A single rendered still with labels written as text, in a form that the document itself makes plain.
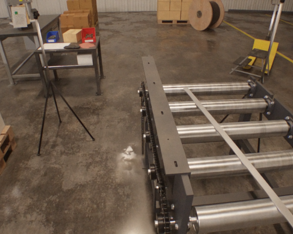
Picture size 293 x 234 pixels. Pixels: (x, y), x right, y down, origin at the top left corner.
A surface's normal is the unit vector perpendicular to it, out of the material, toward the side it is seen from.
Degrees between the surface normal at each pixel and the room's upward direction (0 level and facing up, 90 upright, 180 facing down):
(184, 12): 90
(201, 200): 0
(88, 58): 90
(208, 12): 90
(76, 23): 90
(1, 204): 0
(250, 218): 53
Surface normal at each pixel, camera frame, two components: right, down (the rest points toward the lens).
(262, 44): -0.52, 0.48
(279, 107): -1.00, 0.05
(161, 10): 0.02, 0.56
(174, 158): 0.00, -0.83
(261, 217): 0.07, -0.04
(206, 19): -0.83, 0.32
